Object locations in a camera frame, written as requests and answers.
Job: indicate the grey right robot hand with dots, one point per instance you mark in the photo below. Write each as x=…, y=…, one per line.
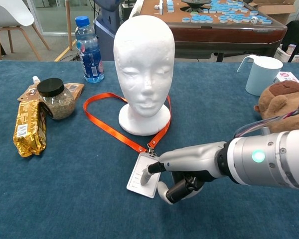
x=194, y=156

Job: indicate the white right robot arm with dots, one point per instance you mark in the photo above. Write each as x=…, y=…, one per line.
x=276, y=156

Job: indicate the white foam mannequin head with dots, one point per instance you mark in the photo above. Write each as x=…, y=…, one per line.
x=144, y=62

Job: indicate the brown capybara plush toy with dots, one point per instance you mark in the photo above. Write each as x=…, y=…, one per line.
x=281, y=104

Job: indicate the white toothpaste box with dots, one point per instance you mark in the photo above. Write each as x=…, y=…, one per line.
x=286, y=76

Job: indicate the brown mahjong table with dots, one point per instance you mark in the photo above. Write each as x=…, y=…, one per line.
x=214, y=35

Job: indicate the white printed box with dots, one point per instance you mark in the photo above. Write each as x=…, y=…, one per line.
x=281, y=54

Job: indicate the blue table cloth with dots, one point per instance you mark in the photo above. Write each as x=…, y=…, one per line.
x=64, y=199

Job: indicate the blue mahjong tile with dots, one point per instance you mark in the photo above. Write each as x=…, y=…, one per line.
x=186, y=20
x=266, y=21

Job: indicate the brown spout pouch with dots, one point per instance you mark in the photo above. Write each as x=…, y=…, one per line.
x=74, y=88

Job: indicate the blue capped water bottle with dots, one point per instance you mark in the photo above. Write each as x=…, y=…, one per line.
x=89, y=57

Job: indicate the glass jar with black lid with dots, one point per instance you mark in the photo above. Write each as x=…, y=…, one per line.
x=57, y=104

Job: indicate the white dotted mahjong tile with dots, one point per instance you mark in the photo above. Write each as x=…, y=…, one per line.
x=255, y=20

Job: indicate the white upright mahjong tile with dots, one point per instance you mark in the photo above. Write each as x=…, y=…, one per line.
x=161, y=8

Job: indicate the black round table dial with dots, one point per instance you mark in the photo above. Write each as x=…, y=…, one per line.
x=195, y=3

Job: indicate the blue machine housing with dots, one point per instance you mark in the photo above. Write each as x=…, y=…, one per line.
x=107, y=30

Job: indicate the gold foil snack package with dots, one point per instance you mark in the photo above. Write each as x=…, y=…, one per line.
x=28, y=129

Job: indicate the cardboard box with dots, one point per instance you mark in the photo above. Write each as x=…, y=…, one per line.
x=276, y=10

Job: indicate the wooden pole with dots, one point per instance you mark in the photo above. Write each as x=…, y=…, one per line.
x=68, y=25

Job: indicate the white chair with wooden legs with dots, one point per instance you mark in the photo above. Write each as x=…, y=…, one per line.
x=7, y=12

